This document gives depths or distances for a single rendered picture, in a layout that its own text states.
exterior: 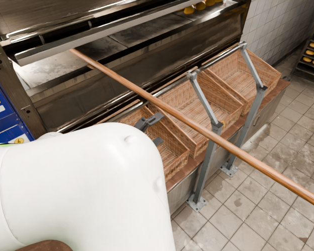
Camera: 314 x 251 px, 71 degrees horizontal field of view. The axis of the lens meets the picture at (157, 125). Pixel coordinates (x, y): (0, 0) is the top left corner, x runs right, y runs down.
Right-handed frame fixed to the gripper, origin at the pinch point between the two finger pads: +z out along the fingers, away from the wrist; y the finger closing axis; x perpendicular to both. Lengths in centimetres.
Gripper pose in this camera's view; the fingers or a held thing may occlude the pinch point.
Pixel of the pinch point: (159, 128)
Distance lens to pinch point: 84.2
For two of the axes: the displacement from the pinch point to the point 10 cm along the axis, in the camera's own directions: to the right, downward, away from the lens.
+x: 6.9, 5.2, -5.0
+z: 7.2, -5.0, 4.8
